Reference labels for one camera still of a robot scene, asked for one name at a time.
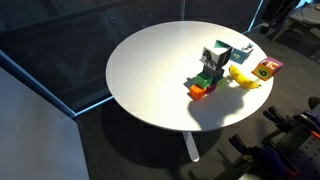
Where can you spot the blue number four plush cube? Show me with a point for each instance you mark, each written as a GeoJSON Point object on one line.
{"type": "Point", "coordinates": [239, 55]}

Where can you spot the orange block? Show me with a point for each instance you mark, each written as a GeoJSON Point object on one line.
{"type": "Point", "coordinates": [197, 92]}

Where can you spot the green block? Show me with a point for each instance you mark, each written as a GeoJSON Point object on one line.
{"type": "Point", "coordinates": [203, 81]}

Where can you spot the magenta block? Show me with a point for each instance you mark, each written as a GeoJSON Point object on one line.
{"type": "Point", "coordinates": [211, 88]}

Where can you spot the blue block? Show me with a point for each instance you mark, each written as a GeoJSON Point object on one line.
{"type": "Point", "coordinates": [219, 77]}

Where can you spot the yellow-green block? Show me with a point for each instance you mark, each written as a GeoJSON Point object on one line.
{"type": "Point", "coordinates": [221, 82]}

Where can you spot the white table leg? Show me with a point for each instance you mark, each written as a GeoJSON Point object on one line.
{"type": "Point", "coordinates": [191, 146]}

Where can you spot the yellow banana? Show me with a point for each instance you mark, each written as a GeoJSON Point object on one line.
{"type": "Point", "coordinates": [241, 79]}

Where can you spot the purple orange bar clamp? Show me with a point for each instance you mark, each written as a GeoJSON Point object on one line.
{"type": "Point", "coordinates": [286, 121]}
{"type": "Point", "coordinates": [271, 156]}

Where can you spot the black perforated board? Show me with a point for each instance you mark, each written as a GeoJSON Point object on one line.
{"type": "Point", "coordinates": [308, 156]}

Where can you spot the dark stool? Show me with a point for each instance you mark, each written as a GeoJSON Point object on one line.
{"type": "Point", "coordinates": [306, 18]}

